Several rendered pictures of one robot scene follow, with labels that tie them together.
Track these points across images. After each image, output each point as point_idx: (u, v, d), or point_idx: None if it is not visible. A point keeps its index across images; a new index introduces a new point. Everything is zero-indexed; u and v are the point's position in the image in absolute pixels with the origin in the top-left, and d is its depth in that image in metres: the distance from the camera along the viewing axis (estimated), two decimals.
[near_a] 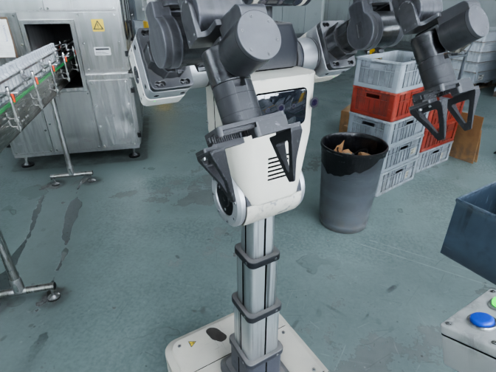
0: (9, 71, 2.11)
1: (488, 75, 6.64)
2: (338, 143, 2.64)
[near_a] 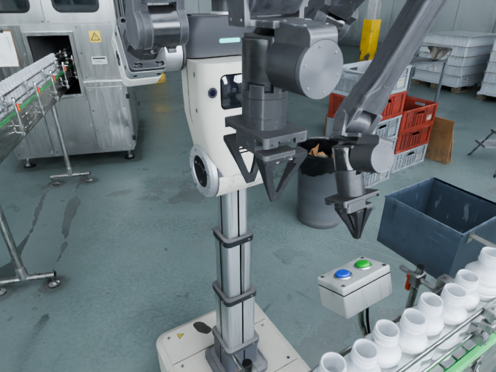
0: (14, 82, 2.36)
1: (472, 79, 6.89)
2: (314, 146, 2.89)
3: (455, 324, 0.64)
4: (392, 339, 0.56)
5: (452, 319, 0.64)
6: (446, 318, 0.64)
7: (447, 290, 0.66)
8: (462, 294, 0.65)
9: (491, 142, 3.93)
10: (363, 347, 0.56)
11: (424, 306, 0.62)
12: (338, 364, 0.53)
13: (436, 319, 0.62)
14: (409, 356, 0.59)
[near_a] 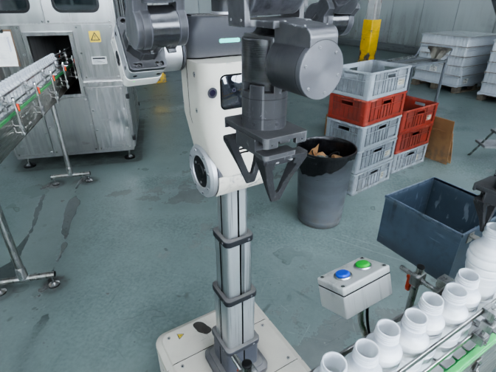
0: (14, 82, 2.36)
1: (472, 79, 6.89)
2: (314, 146, 2.89)
3: (453, 323, 0.64)
4: (394, 339, 0.56)
5: (450, 317, 0.64)
6: (444, 317, 0.65)
7: (449, 289, 0.66)
8: (464, 295, 0.65)
9: (491, 142, 3.93)
10: (365, 347, 0.56)
11: (427, 307, 0.61)
12: (338, 364, 0.54)
13: (438, 317, 0.62)
14: (408, 355, 0.60)
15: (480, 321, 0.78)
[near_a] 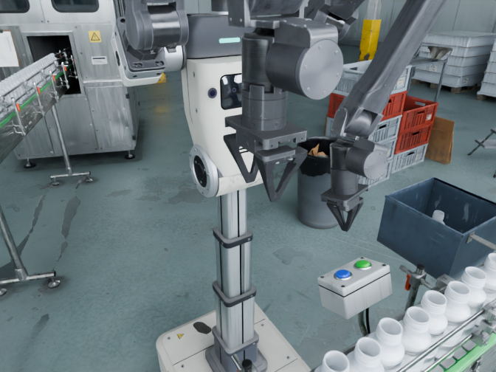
0: (14, 82, 2.36)
1: (472, 79, 6.89)
2: (314, 146, 2.89)
3: (452, 320, 0.65)
4: (398, 337, 0.56)
5: (450, 314, 0.65)
6: (444, 313, 0.65)
7: (453, 288, 0.67)
8: (466, 294, 0.65)
9: (491, 142, 3.93)
10: (368, 346, 0.56)
11: (432, 306, 0.62)
12: (339, 362, 0.54)
13: (442, 315, 0.63)
14: (407, 352, 0.60)
15: (474, 324, 0.78)
